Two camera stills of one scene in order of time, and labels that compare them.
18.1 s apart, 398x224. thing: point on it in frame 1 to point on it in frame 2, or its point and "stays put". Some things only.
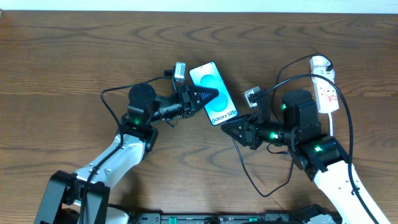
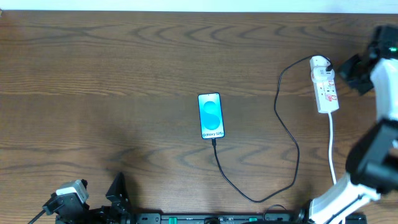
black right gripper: x=251 y=132 to x=364 y=73
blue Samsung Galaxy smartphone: x=221 y=109 to x=211 y=116
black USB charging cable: x=329 y=67 to x=286 y=126
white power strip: x=326 y=98 stays put
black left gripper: x=186 y=100 to x=101 y=210
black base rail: x=219 y=218 stays put
